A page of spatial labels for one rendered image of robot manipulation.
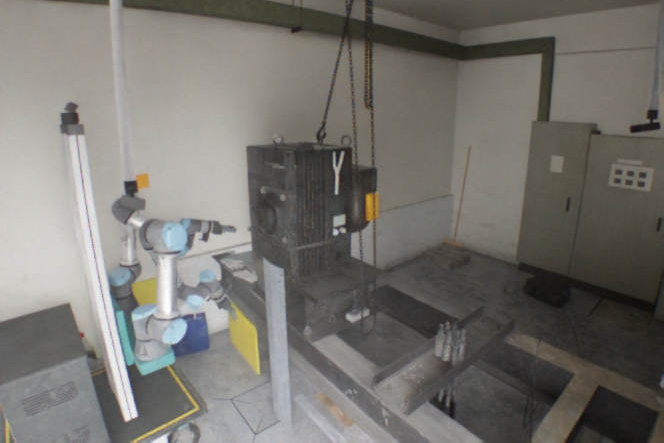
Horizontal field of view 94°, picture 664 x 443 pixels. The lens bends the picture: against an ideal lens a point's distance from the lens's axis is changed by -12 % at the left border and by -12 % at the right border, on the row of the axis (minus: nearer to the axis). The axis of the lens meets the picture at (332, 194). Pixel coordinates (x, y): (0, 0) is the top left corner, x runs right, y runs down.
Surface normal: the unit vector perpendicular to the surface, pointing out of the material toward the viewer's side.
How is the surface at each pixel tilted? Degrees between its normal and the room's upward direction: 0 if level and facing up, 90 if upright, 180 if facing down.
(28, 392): 90
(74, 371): 90
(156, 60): 90
